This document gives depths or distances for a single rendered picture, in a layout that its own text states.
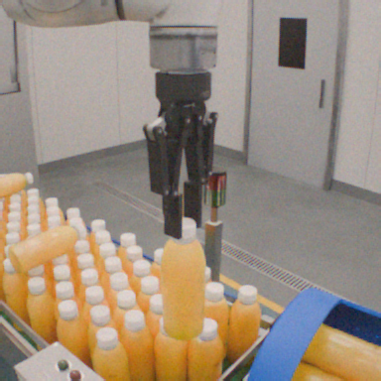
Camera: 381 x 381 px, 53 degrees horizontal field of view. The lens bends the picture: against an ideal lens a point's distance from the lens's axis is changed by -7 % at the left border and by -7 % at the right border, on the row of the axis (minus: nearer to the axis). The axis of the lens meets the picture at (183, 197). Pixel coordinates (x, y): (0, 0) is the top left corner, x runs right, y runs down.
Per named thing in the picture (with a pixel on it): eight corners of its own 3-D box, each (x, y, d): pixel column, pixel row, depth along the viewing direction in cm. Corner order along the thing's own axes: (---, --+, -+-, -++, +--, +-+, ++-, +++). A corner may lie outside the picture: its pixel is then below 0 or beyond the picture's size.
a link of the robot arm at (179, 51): (231, 28, 50) (230, 72, 53) (180, 28, 56) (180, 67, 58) (188, 27, 44) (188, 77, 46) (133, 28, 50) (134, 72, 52)
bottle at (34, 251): (20, 256, 86) (85, 227, 99) (5, 241, 89) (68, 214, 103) (23, 280, 89) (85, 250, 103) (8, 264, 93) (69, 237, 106)
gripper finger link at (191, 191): (183, 182, 61) (186, 180, 61) (184, 223, 64) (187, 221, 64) (198, 187, 59) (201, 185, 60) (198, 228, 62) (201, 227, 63)
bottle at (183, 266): (161, 341, 66) (157, 242, 59) (165, 316, 72) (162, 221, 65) (203, 342, 65) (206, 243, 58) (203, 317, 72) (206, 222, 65)
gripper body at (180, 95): (184, 74, 47) (184, 149, 51) (224, 69, 53) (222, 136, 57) (140, 70, 51) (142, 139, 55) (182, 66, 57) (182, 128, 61)
